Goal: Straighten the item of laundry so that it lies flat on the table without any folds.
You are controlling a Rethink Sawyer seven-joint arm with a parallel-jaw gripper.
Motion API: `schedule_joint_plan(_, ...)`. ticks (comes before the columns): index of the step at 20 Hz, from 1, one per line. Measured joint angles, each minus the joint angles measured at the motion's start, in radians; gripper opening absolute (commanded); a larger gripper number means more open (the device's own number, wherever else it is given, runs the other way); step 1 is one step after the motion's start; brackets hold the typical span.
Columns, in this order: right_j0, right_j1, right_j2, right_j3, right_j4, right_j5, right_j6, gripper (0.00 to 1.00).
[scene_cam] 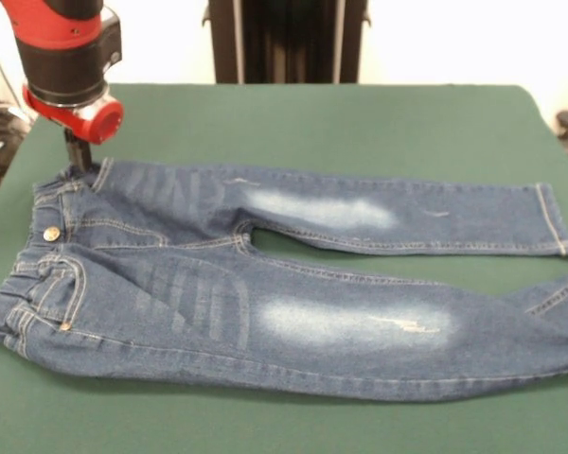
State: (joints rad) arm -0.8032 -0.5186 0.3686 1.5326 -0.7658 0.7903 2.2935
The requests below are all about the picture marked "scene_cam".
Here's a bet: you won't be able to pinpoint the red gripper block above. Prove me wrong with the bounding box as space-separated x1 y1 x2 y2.
21 84 125 174

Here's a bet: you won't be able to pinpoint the blue denim jeans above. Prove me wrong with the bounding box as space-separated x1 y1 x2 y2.
0 157 568 403

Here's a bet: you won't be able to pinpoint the dark green table cloth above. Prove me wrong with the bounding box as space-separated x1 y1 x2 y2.
0 83 568 454

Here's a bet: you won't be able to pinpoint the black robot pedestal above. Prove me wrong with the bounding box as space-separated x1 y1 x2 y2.
202 0 373 85

